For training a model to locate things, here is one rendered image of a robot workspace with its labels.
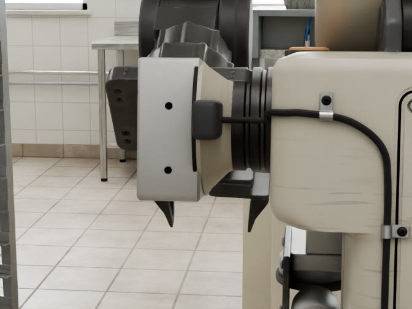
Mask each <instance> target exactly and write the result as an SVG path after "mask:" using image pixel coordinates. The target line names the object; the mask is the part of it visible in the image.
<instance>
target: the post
mask: <svg viewBox="0 0 412 309"><path fill-rule="evenodd" d="M0 29H1V40H0V64H2V76H0V99H4V110H3V111H0V133H5V134H6V144H5V145H2V146H0V166H1V167H7V178H6V179H3V180H0V199H2V200H8V202H9V211H8V212H5V213H3V214H2V213H0V232H8V233H10V244H9V245H7V246H2V247H1V258H2V264H6V265H11V270H12V276H11V277H8V278H7V279H2V284H3V295H4V296H9V297H13V308H11V309H19V305H18V277H17V249H16V235H15V207H14V193H13V165H12V137H11V122H10V94H9V67H8V52H7V25H6V0H0Z"/></svg>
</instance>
